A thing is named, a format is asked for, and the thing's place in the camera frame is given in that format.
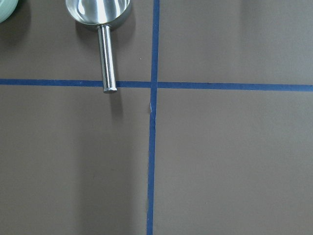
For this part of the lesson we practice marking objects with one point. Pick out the metal ice scoop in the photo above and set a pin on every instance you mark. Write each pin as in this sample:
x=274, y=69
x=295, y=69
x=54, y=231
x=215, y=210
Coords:
x=104, y=15

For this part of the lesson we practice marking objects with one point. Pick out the green bowl of ice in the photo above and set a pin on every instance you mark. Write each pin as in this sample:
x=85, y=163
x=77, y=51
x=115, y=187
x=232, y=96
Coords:
x=7, y=7

